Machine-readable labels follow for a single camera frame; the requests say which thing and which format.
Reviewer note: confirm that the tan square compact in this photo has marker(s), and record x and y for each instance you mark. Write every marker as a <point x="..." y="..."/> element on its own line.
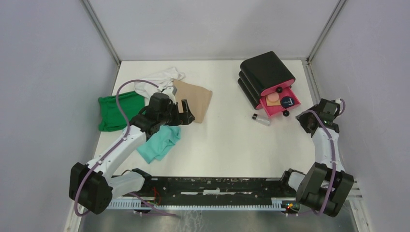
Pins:
<point x="272" y="103"/>

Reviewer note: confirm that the tan cloth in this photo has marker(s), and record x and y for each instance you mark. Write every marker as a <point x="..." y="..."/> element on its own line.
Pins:
<point x="198" y="98"/>

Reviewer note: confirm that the black pink drawer organizer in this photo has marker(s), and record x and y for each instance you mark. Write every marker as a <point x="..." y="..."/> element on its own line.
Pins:
<point x="262" y="75"/>

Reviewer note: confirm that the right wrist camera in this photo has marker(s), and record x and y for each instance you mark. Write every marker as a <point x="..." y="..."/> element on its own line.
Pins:
<point x="341" y="106"/>

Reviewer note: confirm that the blue round jar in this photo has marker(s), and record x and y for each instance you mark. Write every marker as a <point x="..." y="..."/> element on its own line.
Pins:
<point x="287" y="102"/>

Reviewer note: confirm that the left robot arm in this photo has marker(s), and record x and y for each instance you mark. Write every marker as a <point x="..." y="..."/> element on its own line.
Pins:
<point x="93" y="186"/>

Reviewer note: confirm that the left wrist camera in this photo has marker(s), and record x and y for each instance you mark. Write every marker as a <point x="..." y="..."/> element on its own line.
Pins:
<point x="171" y="93"/>

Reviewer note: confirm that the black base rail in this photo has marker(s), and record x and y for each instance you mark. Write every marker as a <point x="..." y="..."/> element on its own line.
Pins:
<point x="214" y="190"/>

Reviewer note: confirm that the clear bottle black cap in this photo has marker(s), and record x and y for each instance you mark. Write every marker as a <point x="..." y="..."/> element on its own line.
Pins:
<point x="261" y="119"/>

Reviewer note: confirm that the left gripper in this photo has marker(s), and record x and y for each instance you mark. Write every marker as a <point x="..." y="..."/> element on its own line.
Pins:
<point x="185" y="118"/>

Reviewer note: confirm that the teal cloth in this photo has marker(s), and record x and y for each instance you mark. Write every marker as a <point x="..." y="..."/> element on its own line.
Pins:
<point x="160" y="143"/>

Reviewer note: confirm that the white cloth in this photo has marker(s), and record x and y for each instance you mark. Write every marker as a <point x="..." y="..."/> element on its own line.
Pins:
<point x="157" y="82"/>

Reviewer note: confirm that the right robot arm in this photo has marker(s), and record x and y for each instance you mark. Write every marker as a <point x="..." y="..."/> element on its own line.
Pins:
<point x="325" y="187"/>

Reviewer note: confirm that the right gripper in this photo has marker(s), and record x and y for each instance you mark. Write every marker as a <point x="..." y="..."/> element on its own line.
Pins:
<point x="302" y="121"/>

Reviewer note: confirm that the pink round sponge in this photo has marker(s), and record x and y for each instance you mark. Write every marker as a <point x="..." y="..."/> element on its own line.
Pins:
<point x="273" y="97"/>

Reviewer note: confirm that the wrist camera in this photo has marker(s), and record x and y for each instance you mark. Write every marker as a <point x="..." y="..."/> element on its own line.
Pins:
<point x="171" y="93"/>
<point x="341" y="106"/>

